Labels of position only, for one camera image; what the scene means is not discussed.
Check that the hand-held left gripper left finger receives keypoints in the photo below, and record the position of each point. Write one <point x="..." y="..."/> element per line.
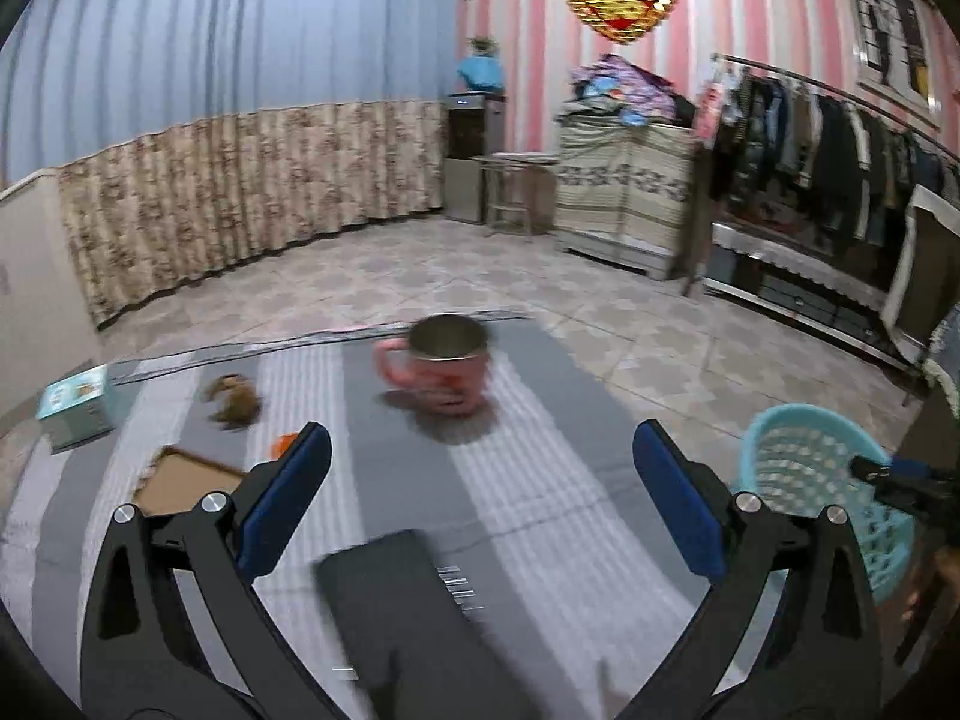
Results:
<point x="289" y="495"/>

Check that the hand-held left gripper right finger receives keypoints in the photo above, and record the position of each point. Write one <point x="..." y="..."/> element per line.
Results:
<point x="675" y="502"/>

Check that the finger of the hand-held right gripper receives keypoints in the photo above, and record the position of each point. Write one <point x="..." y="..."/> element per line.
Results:
<point x="870" y="469"/>
<point x="911" y="467"/>

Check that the orange peel piece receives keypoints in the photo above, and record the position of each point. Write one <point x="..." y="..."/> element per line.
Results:
<point x="285" y="446"/>

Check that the light blue plastic basket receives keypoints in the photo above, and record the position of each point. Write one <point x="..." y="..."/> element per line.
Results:
<point x="817" y="465"/>

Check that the dark grey box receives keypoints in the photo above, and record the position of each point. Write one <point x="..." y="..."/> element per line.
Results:
<point x="405" y="615"/>

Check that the brown cardboard piece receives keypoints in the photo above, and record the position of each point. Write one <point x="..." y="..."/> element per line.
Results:
<point x="187" y="484"/>

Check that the brown plush toy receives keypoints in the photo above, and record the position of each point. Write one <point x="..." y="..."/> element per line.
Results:
<point x="236" y="405"/>

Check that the blue patterned chair cover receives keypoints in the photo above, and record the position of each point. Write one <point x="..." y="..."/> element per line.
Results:
<point x="946" y="352"/>

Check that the grey white striped mat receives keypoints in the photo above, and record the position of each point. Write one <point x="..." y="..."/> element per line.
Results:
<point x="540" y="480"/>

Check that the low dark cabinet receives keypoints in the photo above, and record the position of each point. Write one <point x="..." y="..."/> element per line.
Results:
<point x="802" y="300"/>

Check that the pink metal-lined cup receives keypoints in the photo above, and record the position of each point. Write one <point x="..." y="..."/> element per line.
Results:
<point x="442" y="382"/>

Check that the white framed board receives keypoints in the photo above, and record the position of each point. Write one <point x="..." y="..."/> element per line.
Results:
<point x="900" y="270"/>

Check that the white lace cloth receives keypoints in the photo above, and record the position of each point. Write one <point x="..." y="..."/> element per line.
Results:
<point x="795" y="259"/>

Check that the light blue carton box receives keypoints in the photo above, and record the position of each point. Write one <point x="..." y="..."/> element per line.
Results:
<point x="75" y="409"/>

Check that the patterned fabric wardrobe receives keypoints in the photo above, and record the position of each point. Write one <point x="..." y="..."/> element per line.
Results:
<point x="622" y="202"/>

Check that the row of hanging clothes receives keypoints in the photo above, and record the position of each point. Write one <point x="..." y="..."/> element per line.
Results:
<point x="825" y="150"/>

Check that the small side table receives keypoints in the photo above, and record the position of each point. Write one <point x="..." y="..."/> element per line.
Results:
<point x="517" y="163"/>

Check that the metal clothes rack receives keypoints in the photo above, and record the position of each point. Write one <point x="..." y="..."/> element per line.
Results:
<point x="810" y="86"/>

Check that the grey water dispenser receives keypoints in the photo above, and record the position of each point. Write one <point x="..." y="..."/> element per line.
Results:
<point x="472" y="150"/>

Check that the blue and floral curtain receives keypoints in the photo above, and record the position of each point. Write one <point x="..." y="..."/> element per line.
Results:
<point x="225" y="90"/>

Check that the pile of colourful clothes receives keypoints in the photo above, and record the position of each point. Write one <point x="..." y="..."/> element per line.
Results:
<point x="622" y="94"/>

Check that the blue bag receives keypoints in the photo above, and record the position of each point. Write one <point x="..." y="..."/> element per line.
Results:
<point x="481" y="73"/>

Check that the framed wall photo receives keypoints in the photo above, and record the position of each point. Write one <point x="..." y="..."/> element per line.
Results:
<point x="892" y="37"/>

